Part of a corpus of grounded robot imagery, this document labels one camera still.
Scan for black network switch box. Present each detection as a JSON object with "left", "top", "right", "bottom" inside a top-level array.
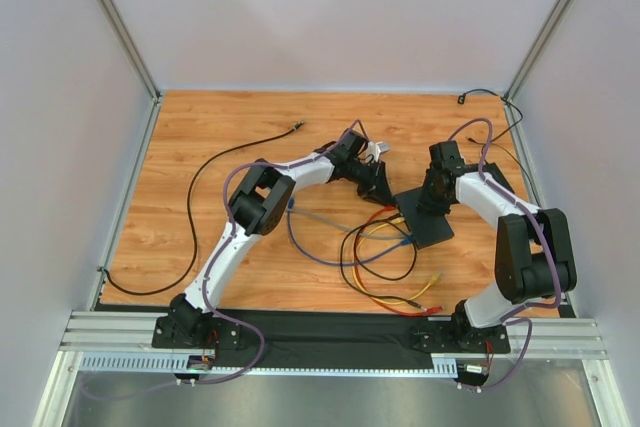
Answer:
[{"left": 395, "top": 187, "right": 454, "bottom": 249}]

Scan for red ethernet cable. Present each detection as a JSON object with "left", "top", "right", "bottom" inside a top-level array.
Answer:
[{"left": 352, "top": 205, "right": 445, "bottom": 317}]

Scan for long black cable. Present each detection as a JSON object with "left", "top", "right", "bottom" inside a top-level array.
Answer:
[{"left": 97, "top": 119, "right": 307, "bottom": 296}]

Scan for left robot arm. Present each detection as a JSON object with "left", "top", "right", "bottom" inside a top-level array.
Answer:
[{"left": 155, "top": 129, "right": 393, "bottom": 348}]

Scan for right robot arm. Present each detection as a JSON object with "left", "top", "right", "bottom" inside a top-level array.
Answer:
[{"left": 418, "top": 140, "right": 577, "bottom": 339}]

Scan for black power adapter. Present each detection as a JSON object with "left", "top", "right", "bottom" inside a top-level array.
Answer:
[{"left": 483, "top": 162, "right": 515, "bottom": 194}]

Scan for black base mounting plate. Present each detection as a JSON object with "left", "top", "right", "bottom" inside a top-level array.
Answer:
[{"left": 151, "top": 309, "right": 511, "bottom": 354}]

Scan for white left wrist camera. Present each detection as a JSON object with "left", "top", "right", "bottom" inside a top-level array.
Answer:
[{"left": 363, "top": 141, "right": 390, "bottom": 163}]

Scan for short black looped cable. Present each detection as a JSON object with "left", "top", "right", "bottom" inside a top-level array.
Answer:
[{"left": 339, "top": 216, "right": 429, "bottom": 312}]

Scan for grey ethernet cable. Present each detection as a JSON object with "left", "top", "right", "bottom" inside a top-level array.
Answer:
[{"left": 289, "top": 204, "right": 411, "bottom": 240}]

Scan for yellow ethernet cable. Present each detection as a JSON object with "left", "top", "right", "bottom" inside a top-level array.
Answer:
[{"left": 352, "top": 214, "right": 443, "bottom": 304}]

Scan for thin black power cord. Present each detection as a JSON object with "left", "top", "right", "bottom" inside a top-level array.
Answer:
[{"left": 456, "top": 88, "right": 525, "bottom": 165}]

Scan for aluminium front rail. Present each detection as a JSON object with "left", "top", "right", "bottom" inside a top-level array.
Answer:
[{"left": 59, "top": 311, "right": 608, "bottom": 360}]

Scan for slotted grey cable duct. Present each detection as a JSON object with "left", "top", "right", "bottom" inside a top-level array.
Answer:
[{"left": 79, "top": 352, "right": 459, "bottom": 376}]

